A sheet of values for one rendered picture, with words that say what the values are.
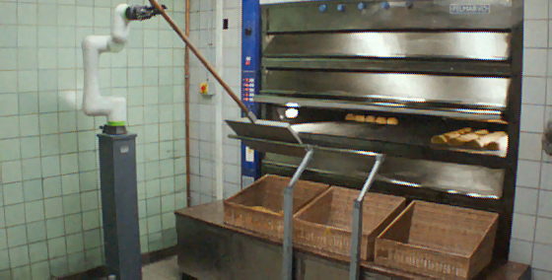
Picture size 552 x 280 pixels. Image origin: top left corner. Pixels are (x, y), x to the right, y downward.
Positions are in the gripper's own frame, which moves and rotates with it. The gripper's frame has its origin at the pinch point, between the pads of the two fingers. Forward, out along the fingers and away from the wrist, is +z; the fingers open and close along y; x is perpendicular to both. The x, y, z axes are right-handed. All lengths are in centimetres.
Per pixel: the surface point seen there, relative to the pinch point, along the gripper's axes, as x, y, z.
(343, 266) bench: -143, 63, 77
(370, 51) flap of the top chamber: -104, -63, 57
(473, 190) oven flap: -154, -4, 132
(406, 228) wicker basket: -163, 24, 95
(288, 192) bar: -114, 37, 40
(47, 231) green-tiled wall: -88, 121, -122
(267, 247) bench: -145, 64, 19
